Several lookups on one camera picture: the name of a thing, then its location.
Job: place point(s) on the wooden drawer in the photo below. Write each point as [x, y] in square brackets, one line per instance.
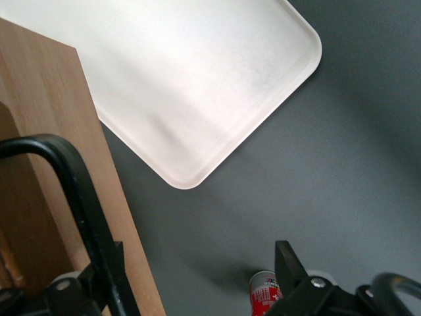
[49, 98]

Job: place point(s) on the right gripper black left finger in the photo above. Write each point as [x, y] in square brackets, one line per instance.
[59, 301]

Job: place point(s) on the small red drink bottle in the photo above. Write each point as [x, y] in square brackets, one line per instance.
[263, 293]

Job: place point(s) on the cream rectangular plastic tray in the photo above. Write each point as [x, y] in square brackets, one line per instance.
[184, 75]

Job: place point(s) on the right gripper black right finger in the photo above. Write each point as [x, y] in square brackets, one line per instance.
[306, 296]

